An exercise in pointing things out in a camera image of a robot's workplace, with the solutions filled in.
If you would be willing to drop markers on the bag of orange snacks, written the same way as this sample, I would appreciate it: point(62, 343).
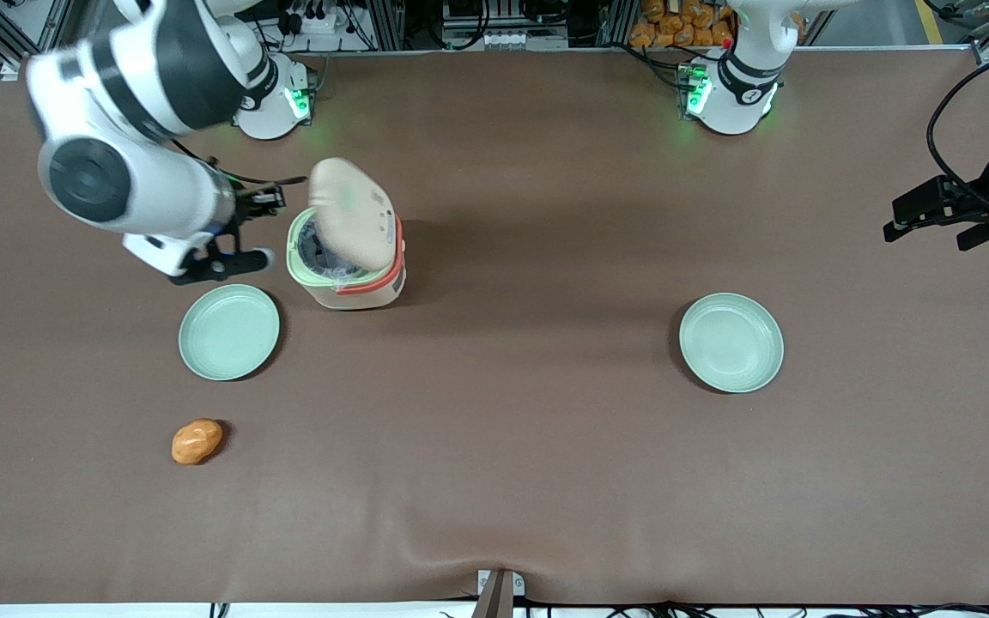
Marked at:
point(683, 24)

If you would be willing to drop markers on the aluminium frame rail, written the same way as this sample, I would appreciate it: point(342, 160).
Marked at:
point(477, 51)

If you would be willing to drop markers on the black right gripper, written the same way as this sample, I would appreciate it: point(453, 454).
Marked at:
point(251, 204)

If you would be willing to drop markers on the white power strip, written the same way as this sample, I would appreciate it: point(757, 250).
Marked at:
point(318, 19)

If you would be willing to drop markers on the pale green plate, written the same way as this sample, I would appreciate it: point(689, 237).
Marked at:
point(731, 342)
point(229, 332)

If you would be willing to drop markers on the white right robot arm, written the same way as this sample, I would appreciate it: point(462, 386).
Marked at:
point(125, 94)

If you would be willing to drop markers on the orange-brown bread roll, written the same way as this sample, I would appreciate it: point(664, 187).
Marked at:
point(197, 441)

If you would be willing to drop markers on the grey electronics box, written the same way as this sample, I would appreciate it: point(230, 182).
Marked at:
point(503, 26)

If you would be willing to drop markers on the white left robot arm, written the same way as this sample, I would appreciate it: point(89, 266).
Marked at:
point(731, 99)

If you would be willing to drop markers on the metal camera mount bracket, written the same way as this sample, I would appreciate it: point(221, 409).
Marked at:
point(496, 592)

